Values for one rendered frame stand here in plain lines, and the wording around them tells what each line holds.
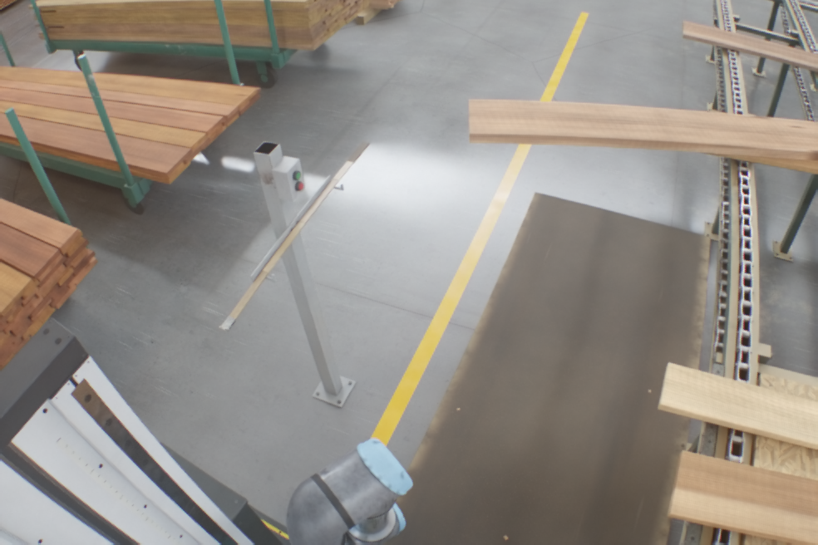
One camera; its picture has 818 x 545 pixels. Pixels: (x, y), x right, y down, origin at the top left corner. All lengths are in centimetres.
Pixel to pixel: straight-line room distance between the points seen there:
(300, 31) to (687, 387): 355
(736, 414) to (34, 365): 164
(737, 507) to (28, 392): 154
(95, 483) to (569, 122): 217
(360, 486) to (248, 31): 405
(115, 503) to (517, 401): 196
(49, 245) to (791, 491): 308
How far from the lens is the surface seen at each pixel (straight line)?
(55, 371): 76
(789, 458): 184
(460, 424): 258
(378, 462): 101
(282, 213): 190
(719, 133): 273
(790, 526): 170
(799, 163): 285
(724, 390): 180
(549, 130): 246
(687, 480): 163
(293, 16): 438
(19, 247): 315
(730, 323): 204
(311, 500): 100
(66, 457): 90
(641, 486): 255
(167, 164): 344
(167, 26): 529
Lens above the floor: 228
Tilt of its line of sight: 45 degrees down
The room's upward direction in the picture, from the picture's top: 5 degrees counter-clockwise
